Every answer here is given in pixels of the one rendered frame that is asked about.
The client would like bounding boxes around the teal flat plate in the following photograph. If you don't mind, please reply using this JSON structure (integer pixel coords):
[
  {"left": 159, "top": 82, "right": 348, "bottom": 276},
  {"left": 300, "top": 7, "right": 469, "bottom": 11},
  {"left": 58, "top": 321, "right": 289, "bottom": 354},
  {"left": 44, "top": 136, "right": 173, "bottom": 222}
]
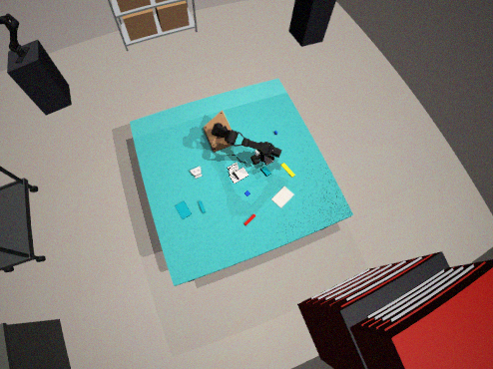
[{"left": 175, "top": 200, "right": 192, "bottom": 219}]

